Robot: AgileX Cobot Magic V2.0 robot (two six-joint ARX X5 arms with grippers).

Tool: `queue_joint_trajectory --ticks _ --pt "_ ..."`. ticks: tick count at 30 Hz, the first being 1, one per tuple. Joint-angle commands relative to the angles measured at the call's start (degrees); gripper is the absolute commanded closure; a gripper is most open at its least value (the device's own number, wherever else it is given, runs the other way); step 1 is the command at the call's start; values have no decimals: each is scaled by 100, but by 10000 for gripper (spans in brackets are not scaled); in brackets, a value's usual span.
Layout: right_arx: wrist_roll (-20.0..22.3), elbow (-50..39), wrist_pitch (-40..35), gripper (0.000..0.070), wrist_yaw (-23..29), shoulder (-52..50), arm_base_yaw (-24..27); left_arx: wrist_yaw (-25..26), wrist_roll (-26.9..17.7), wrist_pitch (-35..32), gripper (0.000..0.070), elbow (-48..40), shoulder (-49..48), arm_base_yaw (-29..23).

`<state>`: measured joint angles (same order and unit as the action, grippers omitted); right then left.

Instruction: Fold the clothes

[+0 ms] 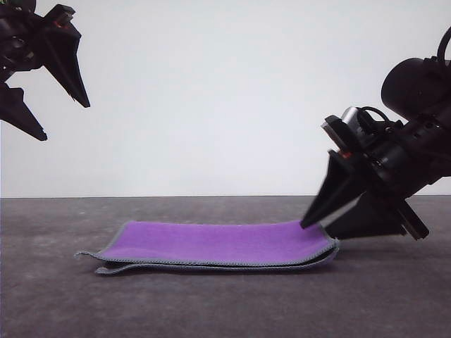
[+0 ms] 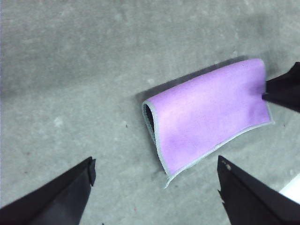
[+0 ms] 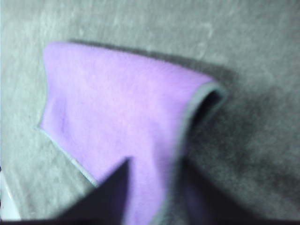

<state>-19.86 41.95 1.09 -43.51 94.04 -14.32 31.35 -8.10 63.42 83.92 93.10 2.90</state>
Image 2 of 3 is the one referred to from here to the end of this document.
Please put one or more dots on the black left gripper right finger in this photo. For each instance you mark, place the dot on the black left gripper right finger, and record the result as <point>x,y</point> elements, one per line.
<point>253,204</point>

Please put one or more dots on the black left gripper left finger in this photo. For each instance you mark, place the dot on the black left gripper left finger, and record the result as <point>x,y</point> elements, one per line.
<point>51,201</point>

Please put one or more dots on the purple towel with grey hem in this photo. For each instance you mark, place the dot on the purple towel with grey hem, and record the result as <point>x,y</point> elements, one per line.
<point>206,112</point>

